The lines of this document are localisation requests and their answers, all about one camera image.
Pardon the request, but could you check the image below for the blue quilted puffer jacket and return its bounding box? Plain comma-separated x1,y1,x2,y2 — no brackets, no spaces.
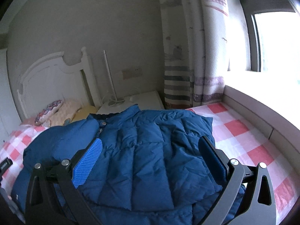
11,105,223,224

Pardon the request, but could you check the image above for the white wardrobe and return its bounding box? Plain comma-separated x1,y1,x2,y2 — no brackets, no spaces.
0,49,21,146

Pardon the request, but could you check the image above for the red white checkered bed sheet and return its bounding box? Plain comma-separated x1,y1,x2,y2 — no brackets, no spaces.
1,103,299,224

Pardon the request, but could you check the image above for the floral patterned pillow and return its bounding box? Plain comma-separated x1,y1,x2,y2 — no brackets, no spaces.
34,100,64,125

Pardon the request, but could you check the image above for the white window sill ledge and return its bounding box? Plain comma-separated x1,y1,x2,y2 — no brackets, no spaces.
222,85,299,172

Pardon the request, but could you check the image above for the cream textured pillow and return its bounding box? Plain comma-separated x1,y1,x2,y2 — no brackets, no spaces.
45,99,81,127

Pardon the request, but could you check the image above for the yellow pillow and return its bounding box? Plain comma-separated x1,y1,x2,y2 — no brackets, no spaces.
72,106,98,122

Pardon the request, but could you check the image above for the white wooden headboard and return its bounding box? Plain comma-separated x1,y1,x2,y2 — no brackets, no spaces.
17,47,102,118

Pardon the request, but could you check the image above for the white slim desk lamp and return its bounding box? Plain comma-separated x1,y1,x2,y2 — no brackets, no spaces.
103,50,125,107

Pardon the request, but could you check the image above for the white bedside table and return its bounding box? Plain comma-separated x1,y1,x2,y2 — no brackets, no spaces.
97,91,165,114

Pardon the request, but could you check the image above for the dark framed window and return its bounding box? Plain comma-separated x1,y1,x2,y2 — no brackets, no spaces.
239,0,299,73

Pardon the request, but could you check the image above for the patterned striped curtain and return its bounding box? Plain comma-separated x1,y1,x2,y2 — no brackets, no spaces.
156,0,249,110

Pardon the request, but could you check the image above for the beige wall socket panel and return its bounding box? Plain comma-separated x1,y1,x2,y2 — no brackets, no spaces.
122,67,143,80

